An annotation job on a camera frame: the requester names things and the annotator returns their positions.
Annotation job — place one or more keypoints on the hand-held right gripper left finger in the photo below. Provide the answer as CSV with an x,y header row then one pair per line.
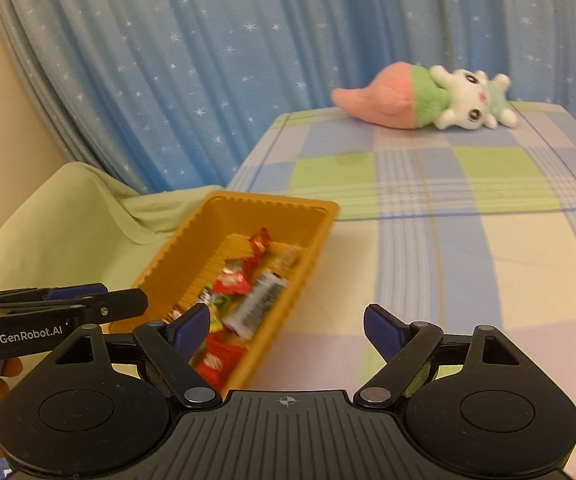
x,y
192,325

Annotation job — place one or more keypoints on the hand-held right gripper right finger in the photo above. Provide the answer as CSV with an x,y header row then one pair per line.
x,y
383,332

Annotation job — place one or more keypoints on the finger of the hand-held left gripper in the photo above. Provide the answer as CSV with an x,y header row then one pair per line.
x,y
112,304
75,292

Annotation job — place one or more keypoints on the large red snack packet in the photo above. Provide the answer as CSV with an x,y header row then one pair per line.
x,y
217,357

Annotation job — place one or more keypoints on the red picture snack packet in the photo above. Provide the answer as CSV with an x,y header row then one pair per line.
x,y
233,277

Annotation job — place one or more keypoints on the silver clear long packet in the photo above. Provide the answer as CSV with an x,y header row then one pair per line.
x,y
258,300

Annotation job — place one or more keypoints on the red foil candy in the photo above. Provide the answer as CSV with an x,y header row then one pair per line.
x,y
259,240

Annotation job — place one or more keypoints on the clear brown candy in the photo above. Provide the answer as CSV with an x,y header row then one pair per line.
x,y
289,257

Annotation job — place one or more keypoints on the orange plastic tray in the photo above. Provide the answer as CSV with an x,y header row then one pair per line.
x,y
278,230

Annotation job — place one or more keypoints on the light green cloth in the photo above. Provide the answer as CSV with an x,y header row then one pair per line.
x,y
67,225

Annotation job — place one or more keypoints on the plaid tablecloth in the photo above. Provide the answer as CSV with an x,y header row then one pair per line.
x,y
468,240

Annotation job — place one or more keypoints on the rabbit carrot plush toy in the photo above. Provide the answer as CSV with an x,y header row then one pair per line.
x,y
393,95

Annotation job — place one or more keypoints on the blue star curtain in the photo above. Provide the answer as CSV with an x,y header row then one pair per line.
x,y
192,60

